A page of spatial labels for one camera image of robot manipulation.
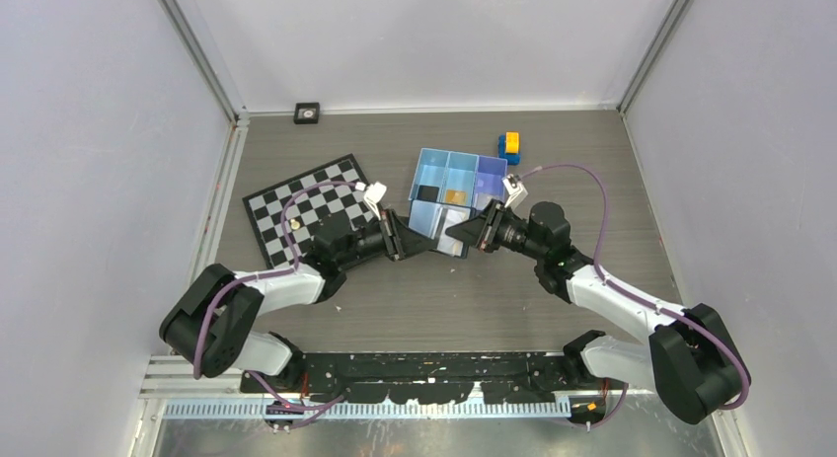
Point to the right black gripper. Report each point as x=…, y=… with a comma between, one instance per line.
x=483, y=231

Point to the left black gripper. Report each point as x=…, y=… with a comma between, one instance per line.
x=400, y=241

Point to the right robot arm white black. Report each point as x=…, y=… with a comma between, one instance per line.
x=684, y=354

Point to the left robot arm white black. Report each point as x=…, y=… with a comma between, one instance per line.
x=211, y=326

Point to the orange square item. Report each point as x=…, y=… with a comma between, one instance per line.
x=456, y=197

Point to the purple bin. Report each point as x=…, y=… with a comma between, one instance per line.
x=488, y=184

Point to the black square item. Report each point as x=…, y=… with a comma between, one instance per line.
x=427, y=193

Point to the light blue bin middle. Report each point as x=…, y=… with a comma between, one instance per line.
x=459, y=174

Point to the light blue bin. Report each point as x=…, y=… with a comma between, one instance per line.
x=429, y=170
x=459, y=174

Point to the light blue bin left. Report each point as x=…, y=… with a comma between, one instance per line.
x=429, y=170

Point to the blue yellow toy blocks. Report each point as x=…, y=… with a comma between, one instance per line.
x=508, y=148

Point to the black white chessboard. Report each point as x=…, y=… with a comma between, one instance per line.
x=308, y=198

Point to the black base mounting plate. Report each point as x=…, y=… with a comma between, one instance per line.
x=434, y=378

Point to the small black square box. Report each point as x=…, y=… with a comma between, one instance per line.
x=306, y=113

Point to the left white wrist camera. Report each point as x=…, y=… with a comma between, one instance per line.
x=372, y=195

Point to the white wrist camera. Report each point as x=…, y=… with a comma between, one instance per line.
x=516, y=191
x=372, y=195

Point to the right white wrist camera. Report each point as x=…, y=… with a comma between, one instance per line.
x=516, y=191

